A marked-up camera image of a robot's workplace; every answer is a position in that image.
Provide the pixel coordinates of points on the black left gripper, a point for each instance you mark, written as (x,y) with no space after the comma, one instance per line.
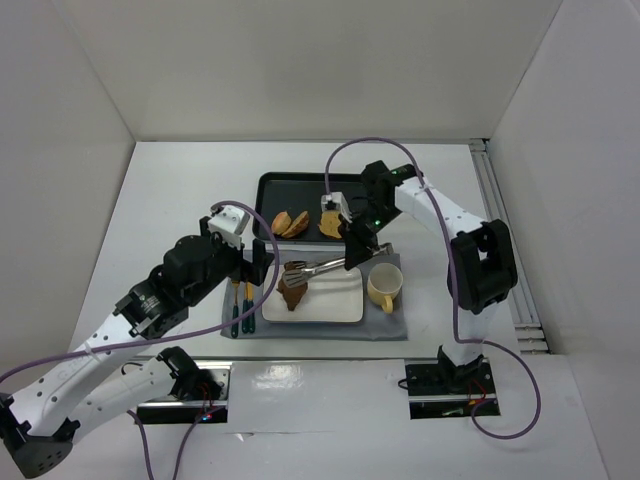
(257,261)

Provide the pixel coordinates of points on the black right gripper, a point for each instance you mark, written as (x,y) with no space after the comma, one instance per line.
(360,239)

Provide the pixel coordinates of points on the silver metal tongs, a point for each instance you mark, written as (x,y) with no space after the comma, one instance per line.
(303,272)

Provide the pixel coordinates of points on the brown chocolate croissant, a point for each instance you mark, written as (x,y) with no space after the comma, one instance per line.
(292,296)

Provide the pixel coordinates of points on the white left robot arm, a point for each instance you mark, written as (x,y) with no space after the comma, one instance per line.
(41,423)

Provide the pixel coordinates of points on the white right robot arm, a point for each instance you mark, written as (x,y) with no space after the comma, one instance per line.
(482,269)

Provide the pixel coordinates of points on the tan seeded bread slice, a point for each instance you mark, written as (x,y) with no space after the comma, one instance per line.
(330,224)

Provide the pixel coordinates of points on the round pale bread roll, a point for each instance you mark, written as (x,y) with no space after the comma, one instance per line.
(281,223)

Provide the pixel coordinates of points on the brown crusted bread wedge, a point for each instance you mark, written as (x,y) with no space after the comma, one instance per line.
(297,226)

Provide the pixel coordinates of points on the grey cloth placemat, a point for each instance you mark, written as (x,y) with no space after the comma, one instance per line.
(375,324)

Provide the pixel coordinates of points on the yellow ceramic mug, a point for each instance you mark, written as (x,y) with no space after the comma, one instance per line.
(384,283)

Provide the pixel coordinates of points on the white rectangular plate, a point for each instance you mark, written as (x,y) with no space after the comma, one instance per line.
(335,297)

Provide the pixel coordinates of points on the gold knife green handle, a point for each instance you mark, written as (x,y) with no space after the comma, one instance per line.
(248,324)

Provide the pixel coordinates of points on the gold fork green handle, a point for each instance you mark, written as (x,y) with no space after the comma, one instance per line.
(234,329)

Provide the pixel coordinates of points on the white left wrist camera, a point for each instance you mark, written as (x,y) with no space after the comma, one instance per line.
(229,223)

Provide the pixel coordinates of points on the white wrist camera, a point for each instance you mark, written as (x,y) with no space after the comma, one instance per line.
(336,201)
(229,223)

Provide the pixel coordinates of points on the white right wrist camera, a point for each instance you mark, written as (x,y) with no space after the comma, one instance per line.
(336,201)

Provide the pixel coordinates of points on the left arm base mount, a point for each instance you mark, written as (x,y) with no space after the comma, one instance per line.
(205,398)

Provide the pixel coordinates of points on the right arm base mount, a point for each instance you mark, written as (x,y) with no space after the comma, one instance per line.
(430,398)

